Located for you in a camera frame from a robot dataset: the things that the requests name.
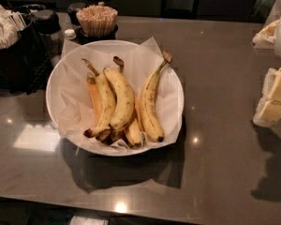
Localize black lidded jar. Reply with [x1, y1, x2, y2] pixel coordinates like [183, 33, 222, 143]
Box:
[33, 9, 64, 58]

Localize small white-capped bottle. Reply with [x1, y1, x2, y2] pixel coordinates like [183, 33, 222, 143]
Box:
[64, 29, 79, 43]

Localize black stirrer holder cup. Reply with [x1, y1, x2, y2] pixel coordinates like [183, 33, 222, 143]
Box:
[75, 24, 118, 44]

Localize black condiment caddy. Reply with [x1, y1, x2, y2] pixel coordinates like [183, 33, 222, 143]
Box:
[0, 13, 52, 94]

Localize dark round lid jar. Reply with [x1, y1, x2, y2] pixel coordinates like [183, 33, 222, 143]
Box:
[67, 2, 86, 25]

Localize bundle of wooden stirrers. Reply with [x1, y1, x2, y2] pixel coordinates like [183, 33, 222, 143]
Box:
[76, 5, 118, 38]

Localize white paper bowl liner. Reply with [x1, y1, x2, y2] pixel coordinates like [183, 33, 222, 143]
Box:
[56, 37, 184, 150]

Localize spotted yellow banana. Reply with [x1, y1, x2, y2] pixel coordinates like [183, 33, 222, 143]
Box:
[140, 51, 172, 143]
[97, 67, 135, 141]
[82, 58, 116, 141]

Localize white napkin packets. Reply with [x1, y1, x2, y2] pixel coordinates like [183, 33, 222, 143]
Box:
[0, 5, 26, 50]

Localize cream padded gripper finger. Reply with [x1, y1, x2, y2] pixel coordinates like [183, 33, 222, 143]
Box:
[253, 68, 281, 128]
[252, 20, 279, 49]

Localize orange banana at left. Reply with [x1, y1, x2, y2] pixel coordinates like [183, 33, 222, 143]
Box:
[87, 73, 101, 124]

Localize white round bowl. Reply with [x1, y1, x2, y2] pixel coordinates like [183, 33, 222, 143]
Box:
[45, 39, 185, 158]

